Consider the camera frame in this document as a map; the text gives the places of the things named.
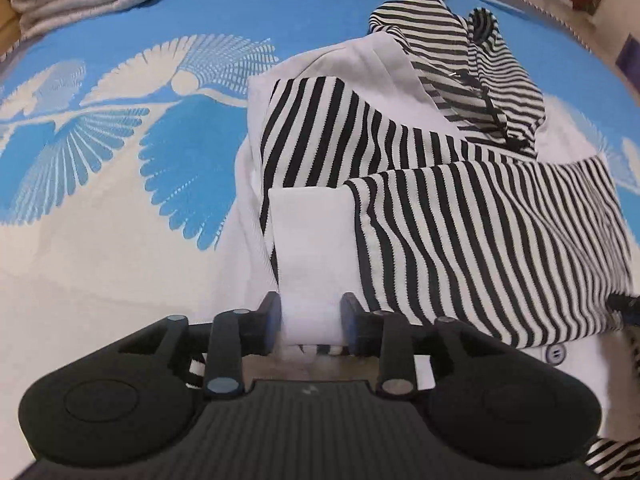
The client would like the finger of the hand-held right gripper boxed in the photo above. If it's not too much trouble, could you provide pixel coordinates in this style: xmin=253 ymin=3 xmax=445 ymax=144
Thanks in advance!
xmin=606 ymin=294 xmax=640 ymax=317

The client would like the blue white printed blanket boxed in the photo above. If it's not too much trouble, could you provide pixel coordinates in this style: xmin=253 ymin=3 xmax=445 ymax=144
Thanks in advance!
xmin=0 ymin=0 xmax=640 ymax=480

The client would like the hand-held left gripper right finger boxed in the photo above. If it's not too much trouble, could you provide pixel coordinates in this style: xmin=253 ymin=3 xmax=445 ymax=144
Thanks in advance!
xmin=339 ymin=292 xmax=507 ymax=399

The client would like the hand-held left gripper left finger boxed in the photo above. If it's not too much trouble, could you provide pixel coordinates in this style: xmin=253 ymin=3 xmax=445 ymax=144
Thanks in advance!
xmin=116 ymin=291 xmax=284 ymax=401

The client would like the purple block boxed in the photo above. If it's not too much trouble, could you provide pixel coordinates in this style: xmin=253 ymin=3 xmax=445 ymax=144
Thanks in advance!
xmin=614 ymin=34 xmax=640 ymax=82

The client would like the white black striped hooded garment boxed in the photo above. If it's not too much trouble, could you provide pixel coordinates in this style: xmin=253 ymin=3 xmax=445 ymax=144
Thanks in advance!
xmin=220 ymin=0 xmax=640 ymax=480

